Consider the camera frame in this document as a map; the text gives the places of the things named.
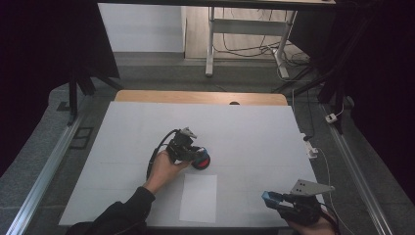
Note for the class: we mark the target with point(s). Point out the red ink pad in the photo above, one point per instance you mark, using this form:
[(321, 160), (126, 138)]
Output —
[(204, 163)]

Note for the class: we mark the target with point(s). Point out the black floor frame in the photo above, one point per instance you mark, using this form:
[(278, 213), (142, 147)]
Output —
[(72, 138)]

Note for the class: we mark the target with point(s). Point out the white paper sheet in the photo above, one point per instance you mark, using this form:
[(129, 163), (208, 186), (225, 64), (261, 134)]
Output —
[(198, 199)]

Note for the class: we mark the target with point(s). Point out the black stand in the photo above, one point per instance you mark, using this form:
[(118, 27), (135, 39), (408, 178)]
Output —
[(332, 88), (73, 98)]

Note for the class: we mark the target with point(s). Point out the white table cover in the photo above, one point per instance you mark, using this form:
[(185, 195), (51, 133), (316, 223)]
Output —
[(244, 130)]

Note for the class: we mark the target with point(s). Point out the blue stamp cap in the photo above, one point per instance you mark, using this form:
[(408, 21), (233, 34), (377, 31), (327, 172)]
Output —
[(268, 197)]

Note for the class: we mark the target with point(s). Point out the wooden table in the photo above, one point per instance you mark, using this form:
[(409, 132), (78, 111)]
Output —
[(195, 97)]

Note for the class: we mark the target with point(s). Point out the white power strip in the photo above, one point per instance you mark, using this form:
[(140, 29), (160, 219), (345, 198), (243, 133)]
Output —
[(310, 148)]

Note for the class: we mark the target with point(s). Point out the aluminium rail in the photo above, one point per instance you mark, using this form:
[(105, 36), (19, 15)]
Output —
[(45, 173), (359, 173)]

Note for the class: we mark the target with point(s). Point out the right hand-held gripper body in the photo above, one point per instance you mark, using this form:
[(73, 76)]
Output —
[(308, 187)]

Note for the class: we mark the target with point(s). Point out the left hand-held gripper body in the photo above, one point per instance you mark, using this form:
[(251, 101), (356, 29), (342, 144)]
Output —
[(181, 147)]

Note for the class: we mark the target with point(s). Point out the person's left hand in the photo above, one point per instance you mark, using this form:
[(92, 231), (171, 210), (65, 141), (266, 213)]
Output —
[(163, 169)]

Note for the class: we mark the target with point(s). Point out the white-legged desk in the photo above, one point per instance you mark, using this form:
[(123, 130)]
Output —
[(248, 26)]

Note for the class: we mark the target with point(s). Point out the white adapter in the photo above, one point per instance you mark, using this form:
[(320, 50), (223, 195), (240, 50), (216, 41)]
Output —
[(331, 118)]

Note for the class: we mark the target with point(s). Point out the person's right hand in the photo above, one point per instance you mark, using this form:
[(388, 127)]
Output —
[(314, 230)]

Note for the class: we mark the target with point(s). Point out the black curtain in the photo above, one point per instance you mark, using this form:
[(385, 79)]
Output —
[(378, 81), (39, 65)]

